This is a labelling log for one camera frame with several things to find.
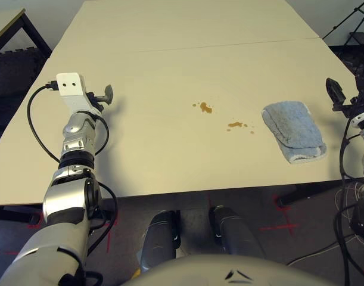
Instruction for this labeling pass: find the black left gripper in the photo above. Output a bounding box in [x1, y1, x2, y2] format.
[85, 84, 115, 113]

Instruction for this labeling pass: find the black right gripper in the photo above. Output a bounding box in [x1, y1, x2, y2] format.
[325, 77, 364, 120]

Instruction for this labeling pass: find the light blue terry rag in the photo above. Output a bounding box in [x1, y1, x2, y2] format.
[260, 100, 328, 165]

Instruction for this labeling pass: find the black foam floor mat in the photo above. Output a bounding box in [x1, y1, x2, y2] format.
[0, 46, 50, 150]
[332, 43, 364, 88]

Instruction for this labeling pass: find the black tripod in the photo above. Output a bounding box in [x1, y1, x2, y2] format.
[321, 0, 364, 46]

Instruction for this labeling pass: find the large brown liquid spill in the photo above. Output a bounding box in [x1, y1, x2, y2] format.
[191, 101, 215, 114]

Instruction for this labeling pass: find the small brown liquid spill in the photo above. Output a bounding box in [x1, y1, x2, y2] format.
[225, 120, 256, 135]

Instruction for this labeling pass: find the black table leg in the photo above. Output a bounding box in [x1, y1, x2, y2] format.
[0, 204, 44, 225]
[276, 178, 346, 209]

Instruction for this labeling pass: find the red floor tape strip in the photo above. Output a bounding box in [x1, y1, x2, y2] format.
[103, 208, 120, 253]

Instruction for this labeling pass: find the grey left robot leg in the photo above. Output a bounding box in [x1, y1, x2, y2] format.
[138, 210, 183, 273]

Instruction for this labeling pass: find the grey robot leg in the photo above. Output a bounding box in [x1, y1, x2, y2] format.
[138, 210, 183, 273]
[208, 204, 266, 263]

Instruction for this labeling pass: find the grey right robot leg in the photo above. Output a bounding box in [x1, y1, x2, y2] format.
[208, 204, 266, 263]

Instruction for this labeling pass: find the grey robot torso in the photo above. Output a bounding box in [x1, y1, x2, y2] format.
[121, 253, 330, 286]

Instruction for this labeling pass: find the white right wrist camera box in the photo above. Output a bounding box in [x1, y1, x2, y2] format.
[350, 107, 364, 130]

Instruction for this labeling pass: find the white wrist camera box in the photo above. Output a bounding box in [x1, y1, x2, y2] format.
[350, 107, 364, 130]
[56, 72, 104, 116]

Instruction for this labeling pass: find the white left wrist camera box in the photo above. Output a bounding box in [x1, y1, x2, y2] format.
[56, 72, 104, 116]

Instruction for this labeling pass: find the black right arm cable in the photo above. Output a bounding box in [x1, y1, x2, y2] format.
[333, 117, 364, 286]

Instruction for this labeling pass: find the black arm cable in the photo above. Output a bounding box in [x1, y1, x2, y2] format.
[333, 117, 364, 286]
[26, 79, 120, 254]

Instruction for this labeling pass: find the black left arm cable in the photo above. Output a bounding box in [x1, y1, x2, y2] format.
[26, 79, 120, 254]

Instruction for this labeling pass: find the white floor cable bundle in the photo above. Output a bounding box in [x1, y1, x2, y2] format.
[285, 181, 364, 266]

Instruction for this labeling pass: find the wooden side table black frame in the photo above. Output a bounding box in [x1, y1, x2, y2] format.
[0, 8, 54, 65]

